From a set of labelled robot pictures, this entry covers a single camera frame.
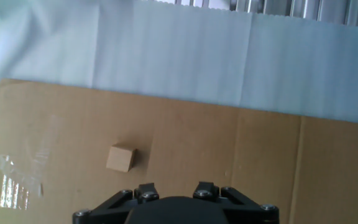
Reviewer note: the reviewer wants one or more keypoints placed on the clear tape patch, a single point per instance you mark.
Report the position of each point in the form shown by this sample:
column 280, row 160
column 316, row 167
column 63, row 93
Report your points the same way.
column 11, row 193

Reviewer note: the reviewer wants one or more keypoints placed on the small wooden block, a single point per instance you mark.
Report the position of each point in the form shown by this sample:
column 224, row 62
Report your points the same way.
column 120, row 158

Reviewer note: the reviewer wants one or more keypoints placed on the blue green patterned tablecloth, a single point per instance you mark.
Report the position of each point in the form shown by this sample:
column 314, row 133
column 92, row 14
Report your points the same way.
column 166, row 46

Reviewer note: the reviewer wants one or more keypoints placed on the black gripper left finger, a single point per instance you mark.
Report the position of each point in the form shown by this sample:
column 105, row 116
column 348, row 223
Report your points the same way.
column 104, row 207

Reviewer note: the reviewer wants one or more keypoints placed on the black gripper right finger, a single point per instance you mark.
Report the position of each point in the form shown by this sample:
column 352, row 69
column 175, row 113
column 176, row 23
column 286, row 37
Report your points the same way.
column 247, row 208

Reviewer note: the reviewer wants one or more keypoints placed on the brown cardboard sheet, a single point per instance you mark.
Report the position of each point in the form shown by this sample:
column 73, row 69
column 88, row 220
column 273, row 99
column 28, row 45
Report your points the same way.
column 197, row 149

